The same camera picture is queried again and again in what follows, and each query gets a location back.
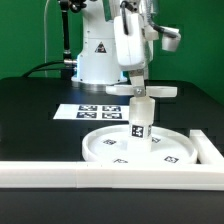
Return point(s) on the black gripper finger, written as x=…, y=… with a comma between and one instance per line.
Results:
x=137, y=82

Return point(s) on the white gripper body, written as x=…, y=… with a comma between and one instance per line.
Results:
x=132, y=49

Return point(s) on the white cross-shaped table base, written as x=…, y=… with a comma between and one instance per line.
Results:
x=151, y=91

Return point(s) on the white round table top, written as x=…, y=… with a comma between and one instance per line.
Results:
x=112, y=144

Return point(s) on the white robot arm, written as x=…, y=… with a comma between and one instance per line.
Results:
x=97, y=64

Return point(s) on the white sheet with markers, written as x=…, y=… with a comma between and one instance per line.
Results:
x=92, y=112

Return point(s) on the white L-shaped border fence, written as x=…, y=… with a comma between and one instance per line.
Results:
x=206, y=174

